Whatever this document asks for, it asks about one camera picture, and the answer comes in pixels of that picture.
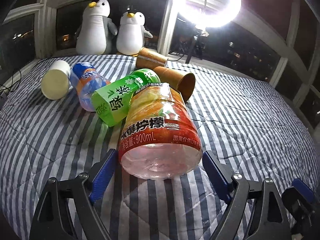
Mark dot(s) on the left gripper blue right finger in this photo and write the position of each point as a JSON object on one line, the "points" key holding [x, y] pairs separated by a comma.
{"points": [[268, 219]]}

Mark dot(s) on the blue orange soda bottle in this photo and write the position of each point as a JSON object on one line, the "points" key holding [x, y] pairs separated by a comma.
{"points": [[85, 79]]}

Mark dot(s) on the white ring light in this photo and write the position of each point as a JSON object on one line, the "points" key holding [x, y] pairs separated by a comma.
{"points": [[208, 13]]}

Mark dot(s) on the green tea bottle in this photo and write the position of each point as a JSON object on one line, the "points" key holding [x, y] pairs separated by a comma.
{"points": [[112, 101]]}

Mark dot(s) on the large red lemon tea bottle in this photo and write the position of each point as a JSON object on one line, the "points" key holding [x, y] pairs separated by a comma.
{"points": [[159, 140]]}

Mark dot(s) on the blue white striped quilt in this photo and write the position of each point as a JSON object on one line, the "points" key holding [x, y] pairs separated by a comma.
{"points": [[244, 122]]}

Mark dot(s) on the large penguin plush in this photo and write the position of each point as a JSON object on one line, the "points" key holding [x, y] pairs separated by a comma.
{"points": [[97, 30]]}

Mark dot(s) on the brown paper cup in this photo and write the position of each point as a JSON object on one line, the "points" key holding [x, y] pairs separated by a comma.
{"points": [[150, 59], [181, 81]]}

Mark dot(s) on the brown paper cup front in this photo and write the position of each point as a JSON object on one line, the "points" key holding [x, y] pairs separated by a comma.
{"points": [[181, 81]]}

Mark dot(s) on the white paper cup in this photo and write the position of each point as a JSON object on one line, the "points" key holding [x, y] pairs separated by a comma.
{"points": [[55, 82]]}

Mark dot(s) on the black tripod stand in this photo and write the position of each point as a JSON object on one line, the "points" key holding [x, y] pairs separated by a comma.
{"points": [[193, 46]]}

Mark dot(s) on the brown paper cup rear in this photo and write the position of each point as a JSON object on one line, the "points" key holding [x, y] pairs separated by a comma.
{"points": [[150, 59]]}

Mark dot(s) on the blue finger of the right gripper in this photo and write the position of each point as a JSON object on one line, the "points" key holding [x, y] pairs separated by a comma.
{"points": [[303, 205]]}

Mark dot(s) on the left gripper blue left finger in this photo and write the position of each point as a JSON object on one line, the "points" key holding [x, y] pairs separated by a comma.
{"points": [[52, 218]]}

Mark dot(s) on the small penguin plush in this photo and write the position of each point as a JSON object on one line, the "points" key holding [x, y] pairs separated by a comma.
{"points": [[131, 34]]}

